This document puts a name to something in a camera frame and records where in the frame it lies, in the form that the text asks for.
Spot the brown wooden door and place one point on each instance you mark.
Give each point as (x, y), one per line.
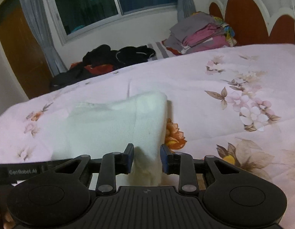
(24, 54)

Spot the stack of folded clothes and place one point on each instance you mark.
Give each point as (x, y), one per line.
(199, 32)

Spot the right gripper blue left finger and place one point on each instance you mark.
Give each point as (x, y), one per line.
(116, 163)

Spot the left grey curtain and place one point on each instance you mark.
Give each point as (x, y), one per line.
(35, 16)

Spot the red and white headboard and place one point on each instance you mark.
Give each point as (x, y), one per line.
(253, 24)

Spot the pink floral bed sheet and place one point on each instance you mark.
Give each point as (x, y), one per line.
(234, 103)

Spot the pile of black clothes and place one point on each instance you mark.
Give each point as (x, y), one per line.
(100, 61)

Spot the striped pillow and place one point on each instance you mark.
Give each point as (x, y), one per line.
(160, 51)

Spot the cream knit sweater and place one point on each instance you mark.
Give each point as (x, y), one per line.
(98, 129)

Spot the window with white frame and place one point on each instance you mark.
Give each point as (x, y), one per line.
(75, 17)

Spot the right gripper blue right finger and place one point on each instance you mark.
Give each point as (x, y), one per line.
(175, 163)

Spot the person's left hand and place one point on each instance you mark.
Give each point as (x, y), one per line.
(6, 221)

